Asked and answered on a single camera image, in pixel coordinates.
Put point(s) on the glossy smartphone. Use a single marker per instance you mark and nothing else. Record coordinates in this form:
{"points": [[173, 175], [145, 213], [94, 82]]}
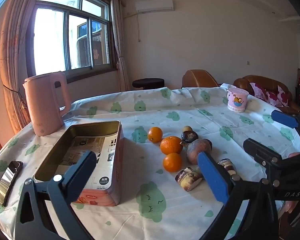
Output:
{"points": [[8, 180]]}

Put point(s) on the small smooth orange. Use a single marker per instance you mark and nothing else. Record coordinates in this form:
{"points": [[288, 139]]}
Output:
{"points": [[155, 134], [172, 162]]}

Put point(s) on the pink electric kettle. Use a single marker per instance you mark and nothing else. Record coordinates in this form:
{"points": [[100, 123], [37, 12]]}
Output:
{"points": [[45, 105]]}

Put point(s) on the person's right hand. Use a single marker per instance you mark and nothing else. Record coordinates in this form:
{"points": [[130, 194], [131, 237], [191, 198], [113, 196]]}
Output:
{"points": [[289, 207]]}

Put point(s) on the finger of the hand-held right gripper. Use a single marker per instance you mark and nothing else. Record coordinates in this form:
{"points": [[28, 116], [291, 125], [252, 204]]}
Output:
{"points": [[258, 151], [285, 118]]}

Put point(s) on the pale narrow curtain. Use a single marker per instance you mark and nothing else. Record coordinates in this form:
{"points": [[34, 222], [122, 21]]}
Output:
{"points": [[121, 55]]}

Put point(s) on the large wrinkled orange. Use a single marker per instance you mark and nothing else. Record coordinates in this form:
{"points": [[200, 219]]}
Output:
{"points": [[171, 145]]}

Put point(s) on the brown leather sofa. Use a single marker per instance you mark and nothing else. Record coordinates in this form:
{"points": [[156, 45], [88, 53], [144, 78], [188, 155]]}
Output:
{"points": [[242, 82]]}

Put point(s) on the white green-print tablecloth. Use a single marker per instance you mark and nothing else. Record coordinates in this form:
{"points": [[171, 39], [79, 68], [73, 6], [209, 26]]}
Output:
{"points": [[190, 120]]}

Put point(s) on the purple passion fruit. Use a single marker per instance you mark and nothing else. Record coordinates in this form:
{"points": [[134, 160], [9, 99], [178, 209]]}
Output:
{"points": [[193, 151]]}

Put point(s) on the pink patterned curtain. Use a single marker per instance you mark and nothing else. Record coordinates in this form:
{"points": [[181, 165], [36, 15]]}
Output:
{"points": [[12, 67]]}

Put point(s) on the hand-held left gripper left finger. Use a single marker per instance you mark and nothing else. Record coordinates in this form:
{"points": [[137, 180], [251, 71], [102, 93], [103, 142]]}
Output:
{"points": [[83, 170]]}

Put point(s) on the pink metal tin box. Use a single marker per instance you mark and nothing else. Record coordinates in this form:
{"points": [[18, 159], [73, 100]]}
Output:
{"points": [[102, 200]]}

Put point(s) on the sliding glass window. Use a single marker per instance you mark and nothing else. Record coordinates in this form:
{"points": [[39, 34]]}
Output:
{"points": [[52, 42]]}

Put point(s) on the pink cartoon cup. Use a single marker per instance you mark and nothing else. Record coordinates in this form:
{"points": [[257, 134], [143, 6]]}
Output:
{"points": [[237, 100]]}

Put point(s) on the black round stool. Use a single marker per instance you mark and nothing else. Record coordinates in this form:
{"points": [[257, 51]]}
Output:
{"points": [[148, 82]]}

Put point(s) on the small tan longan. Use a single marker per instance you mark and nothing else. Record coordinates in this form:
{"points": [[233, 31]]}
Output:
{"points": [[187, 128]]}

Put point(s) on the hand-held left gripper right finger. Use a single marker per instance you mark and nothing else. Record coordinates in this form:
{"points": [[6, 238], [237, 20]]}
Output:
{"points": [[213, 177]]}

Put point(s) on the air conditioner pipe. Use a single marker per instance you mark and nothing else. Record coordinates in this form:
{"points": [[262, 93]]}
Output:
{"points": [[138, 27]]}

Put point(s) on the white air conditioner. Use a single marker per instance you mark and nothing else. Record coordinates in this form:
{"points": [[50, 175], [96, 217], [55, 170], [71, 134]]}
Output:
{"points": [[155, 5]]}

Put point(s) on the red floral cushion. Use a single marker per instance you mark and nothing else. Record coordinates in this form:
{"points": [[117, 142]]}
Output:
{"points": [[272, 95]]}

